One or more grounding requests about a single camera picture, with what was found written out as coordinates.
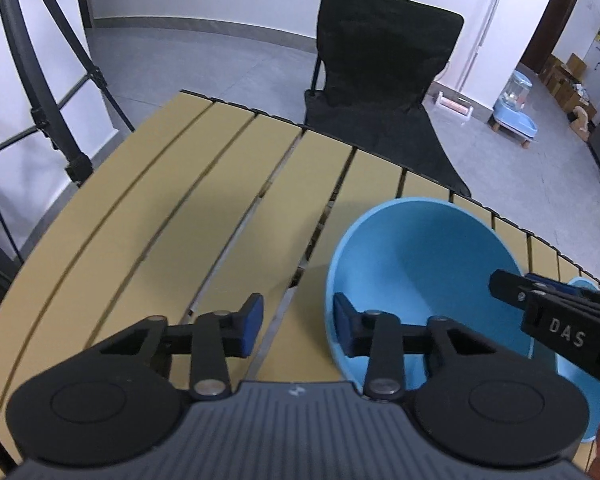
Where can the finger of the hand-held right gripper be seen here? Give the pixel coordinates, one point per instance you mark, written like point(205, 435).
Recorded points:
point(507, 285)
point(555, 282)

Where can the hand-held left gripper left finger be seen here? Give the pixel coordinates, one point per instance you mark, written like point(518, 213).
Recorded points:
point(252, 321)

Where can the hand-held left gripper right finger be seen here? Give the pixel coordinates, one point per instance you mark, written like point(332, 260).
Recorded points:
point(342, 321)

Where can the large deep blue bowl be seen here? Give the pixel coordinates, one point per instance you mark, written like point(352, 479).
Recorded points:
point(577, 400)

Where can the brown cardboard cat scratcher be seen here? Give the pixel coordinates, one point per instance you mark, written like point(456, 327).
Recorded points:
point(582, 119)

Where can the blue pet water feeder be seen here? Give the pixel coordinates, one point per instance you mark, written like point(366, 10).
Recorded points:
point(515, 110)

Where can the open cardboard boxes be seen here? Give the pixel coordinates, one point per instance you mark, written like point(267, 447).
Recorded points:
point(567, 80)

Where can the black folding chair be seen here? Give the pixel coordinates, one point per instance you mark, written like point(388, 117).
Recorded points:
point(380, 60)

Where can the dark brown door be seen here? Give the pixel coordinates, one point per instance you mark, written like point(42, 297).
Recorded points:
point(555, 10)

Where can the black camera tripod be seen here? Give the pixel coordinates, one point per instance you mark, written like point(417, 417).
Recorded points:
point(40, 85)

